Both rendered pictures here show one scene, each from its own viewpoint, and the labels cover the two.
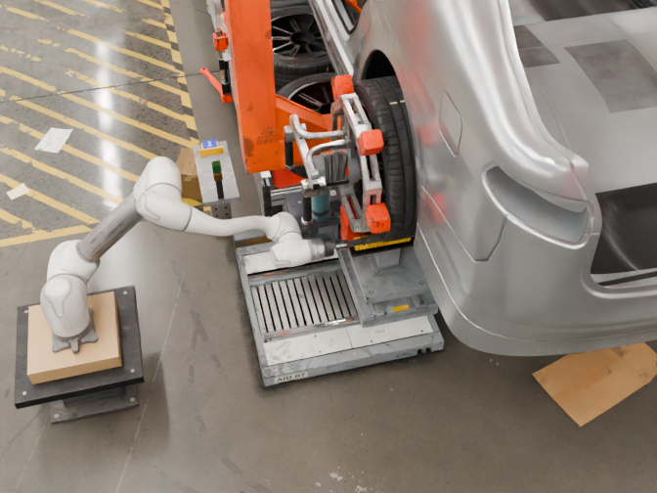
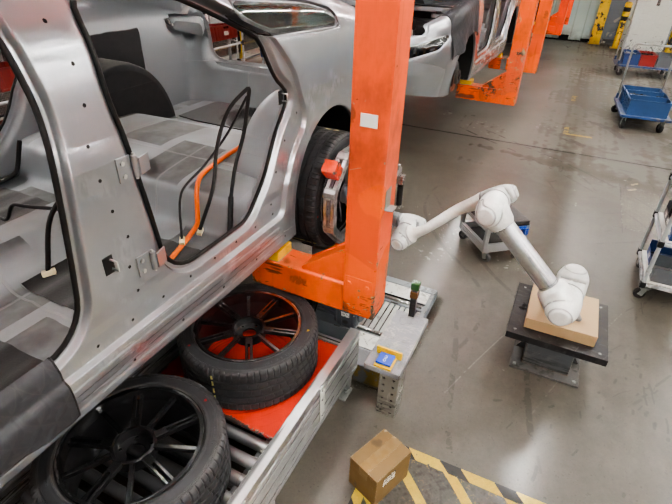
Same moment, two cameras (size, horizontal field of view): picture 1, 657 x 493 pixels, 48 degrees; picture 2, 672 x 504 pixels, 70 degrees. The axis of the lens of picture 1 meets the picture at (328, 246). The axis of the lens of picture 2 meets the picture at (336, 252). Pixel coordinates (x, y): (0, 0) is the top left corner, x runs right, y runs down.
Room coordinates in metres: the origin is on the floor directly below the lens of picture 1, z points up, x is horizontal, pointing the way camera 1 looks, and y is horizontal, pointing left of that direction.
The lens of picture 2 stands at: (4.26, 1.39, 2.03)
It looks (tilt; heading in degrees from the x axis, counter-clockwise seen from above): 33 degrees down; 219
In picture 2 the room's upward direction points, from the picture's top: 2 degrees clockwise
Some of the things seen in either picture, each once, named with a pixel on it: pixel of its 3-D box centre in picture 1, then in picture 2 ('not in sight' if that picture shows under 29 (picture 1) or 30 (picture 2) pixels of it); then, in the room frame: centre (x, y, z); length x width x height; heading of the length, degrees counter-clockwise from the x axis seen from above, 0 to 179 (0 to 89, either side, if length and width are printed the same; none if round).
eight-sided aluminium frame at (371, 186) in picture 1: (354, 164); (350, 193); (2.30, -0.10, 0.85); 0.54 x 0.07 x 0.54; 14
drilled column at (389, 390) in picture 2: (219, 201); (391, 379); (2.76, 0.56, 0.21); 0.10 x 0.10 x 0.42; 14
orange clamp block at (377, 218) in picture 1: (377, 218); not in sight; (2.00, -0.19, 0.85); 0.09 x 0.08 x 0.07; 14
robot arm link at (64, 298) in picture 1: (64, 302); (570, 284); (1.85, 1.05, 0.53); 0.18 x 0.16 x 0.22; 9
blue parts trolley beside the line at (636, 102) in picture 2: not in sight; (648, 87); (-3.72, 0.34, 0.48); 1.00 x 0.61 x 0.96; 18
